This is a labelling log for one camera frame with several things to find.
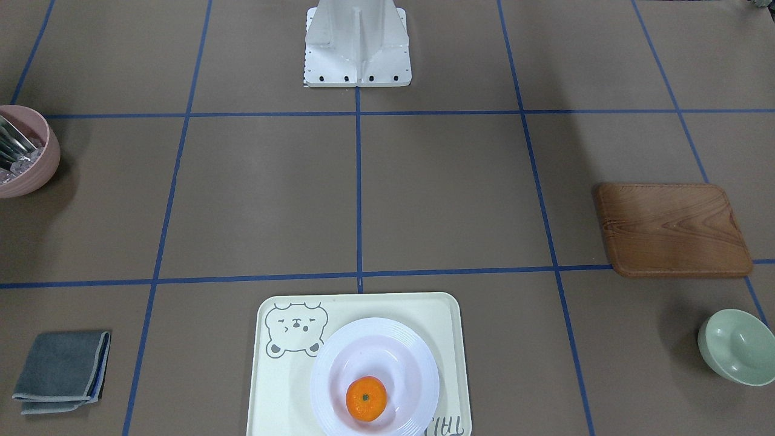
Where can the white plate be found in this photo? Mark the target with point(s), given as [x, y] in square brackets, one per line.
[385, 349]

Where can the orange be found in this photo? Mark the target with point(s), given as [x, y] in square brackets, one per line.
[366, 399]

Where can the cream bear tray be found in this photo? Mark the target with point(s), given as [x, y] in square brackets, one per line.
[291, 330]

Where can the wooden cutting board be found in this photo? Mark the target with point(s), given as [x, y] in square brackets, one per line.
[671, 230]

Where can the grey folded cloth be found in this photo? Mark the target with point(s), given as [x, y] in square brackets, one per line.
[63, 371]

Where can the pink bowl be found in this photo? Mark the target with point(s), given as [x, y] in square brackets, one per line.
[33, 125]

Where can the metal scoop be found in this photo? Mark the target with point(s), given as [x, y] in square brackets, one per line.
[17, 151]

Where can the green bowl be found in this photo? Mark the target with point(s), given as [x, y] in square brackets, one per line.
[738, 346]

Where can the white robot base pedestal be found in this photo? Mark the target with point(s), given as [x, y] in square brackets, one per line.
[352, 44]

